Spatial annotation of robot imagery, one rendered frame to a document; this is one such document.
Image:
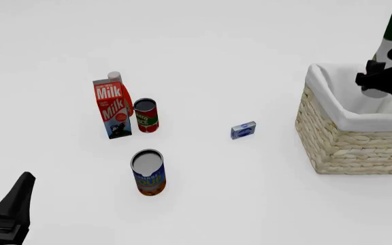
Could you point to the blue alphabet soup can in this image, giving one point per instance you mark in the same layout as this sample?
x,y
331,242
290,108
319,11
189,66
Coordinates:
x,y
149,172

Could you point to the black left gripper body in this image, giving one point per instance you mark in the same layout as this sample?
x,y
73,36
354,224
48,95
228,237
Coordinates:
x,y
2,233

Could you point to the red ketchup bottle white cap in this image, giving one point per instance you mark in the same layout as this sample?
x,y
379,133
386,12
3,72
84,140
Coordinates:
x,y
125,92

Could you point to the red tomato sauce can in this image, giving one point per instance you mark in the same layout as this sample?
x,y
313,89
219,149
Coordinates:
x,y
146,116

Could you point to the woven basket with white liner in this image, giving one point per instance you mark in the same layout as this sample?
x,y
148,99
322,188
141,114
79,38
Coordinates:
x,y
345,137

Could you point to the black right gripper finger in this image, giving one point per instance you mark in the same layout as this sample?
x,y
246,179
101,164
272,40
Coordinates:
x,y
373,76

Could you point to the small blue cream cheese box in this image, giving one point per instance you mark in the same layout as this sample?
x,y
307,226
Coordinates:
x,y
243,130

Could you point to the red milk carton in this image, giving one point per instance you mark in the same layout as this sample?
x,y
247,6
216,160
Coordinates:
x,y
111,109

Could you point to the white green-capped salad dressing bottle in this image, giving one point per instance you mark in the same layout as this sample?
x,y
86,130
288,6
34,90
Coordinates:
x,y
390,43

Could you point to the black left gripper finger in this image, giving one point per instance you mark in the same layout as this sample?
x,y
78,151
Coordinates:
x,y
19,196

